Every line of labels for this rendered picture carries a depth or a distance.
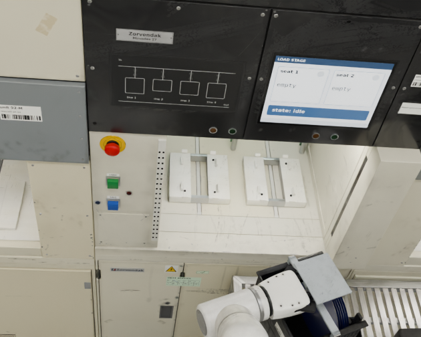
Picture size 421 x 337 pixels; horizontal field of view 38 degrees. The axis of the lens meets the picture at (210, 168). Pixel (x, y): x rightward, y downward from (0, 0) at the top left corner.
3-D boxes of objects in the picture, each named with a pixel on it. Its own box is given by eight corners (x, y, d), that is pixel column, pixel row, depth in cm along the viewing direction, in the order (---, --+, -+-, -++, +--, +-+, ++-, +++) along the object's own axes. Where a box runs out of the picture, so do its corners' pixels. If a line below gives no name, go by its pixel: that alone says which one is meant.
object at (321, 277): (242, 310, 175) (262, 249, 152) (303, 289, 182) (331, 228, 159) (281, 388, 161) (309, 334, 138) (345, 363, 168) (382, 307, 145)
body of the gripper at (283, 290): (248, 292, 150) (287, 279, 154) (266, 328, 144) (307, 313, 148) (253, 277, 145) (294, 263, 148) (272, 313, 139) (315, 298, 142)
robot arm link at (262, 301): (241, 297, 149) (252, 293, 150) (256, 329, 144) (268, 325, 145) (246, 279, 143) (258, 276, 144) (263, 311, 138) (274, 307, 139)
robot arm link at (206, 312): (264, 327, 139) (254, 289, 140) (212, 347, 135) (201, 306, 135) (250, 324, 147) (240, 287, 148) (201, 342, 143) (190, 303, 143)
